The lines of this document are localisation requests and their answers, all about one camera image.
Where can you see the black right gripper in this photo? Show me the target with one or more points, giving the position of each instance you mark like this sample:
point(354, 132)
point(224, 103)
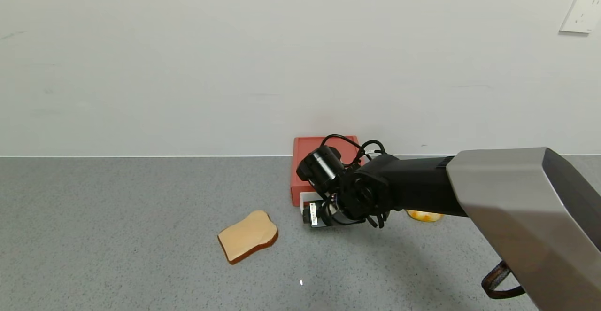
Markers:
point(313, 214)

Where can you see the black and silver right robot arm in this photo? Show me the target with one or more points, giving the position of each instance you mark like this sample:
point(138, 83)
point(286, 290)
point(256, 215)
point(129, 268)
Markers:
point(516, 198)

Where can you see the red drawer housing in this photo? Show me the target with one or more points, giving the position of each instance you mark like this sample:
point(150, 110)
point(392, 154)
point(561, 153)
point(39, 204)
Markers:
point(305, 149)

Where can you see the toast slice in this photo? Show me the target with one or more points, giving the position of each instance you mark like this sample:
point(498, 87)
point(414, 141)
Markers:
point(246, 237)

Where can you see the orange bread roll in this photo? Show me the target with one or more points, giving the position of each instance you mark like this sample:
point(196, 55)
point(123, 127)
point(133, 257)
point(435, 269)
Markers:
point(425, 216)

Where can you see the white wall socket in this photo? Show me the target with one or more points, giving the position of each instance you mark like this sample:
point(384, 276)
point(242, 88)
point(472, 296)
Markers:
point(582, 12)

